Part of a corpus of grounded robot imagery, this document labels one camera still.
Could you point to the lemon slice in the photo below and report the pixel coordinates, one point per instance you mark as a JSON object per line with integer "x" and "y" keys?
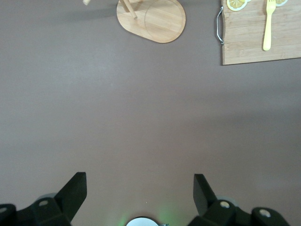
{"x": 281, "y": 2}
{"x": 234, "y": 4}

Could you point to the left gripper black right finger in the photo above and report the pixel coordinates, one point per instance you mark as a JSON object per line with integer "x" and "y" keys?
{"x": 211, "y": 212}

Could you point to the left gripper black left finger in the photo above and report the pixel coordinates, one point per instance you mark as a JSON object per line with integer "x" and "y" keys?
{"x": 58, "y": 207}

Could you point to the wooden mug tree rack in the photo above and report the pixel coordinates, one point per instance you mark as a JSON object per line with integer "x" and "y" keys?
{"x": 160, "y": 23}

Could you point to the yellow plastic fork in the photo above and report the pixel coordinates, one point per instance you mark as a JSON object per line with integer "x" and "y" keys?
{"x": 267, "y": 35}

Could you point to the wooden cutting board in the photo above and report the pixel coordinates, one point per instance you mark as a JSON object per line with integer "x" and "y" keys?
{"x": 244, "y": 42}

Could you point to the brown table mat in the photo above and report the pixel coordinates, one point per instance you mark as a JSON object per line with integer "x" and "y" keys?
{"x": 150, "y": 106}

